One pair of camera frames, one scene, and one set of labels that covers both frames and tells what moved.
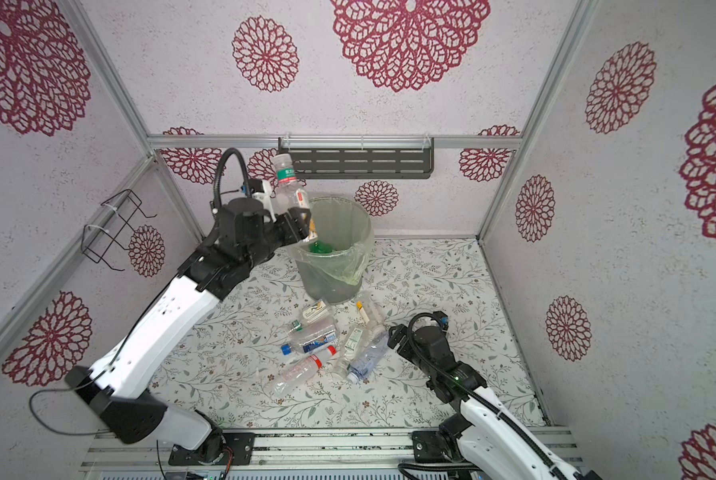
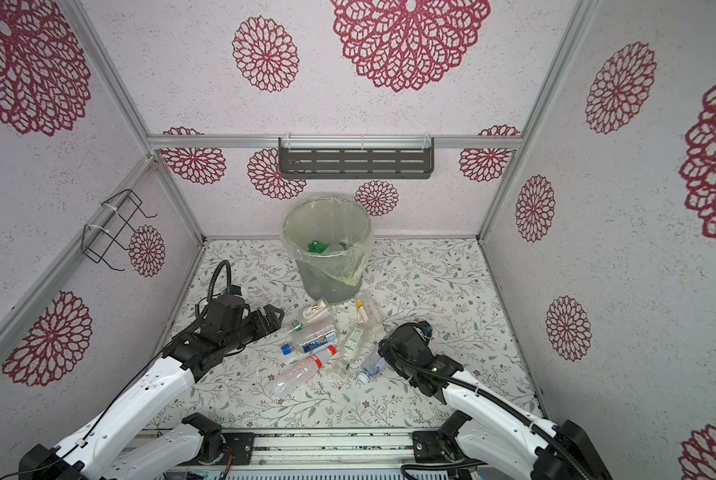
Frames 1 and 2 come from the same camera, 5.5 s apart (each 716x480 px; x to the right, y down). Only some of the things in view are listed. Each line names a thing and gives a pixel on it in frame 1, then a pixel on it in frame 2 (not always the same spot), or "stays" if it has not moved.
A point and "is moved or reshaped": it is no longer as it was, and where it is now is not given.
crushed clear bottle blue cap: [316, 337] stays
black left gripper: [299, 229] → [274, 322]
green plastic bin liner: [344, 233] stays
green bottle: [318, 246] stays
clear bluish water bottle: [369, 354] is moved or reshaped
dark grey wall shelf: [399, 156] stays
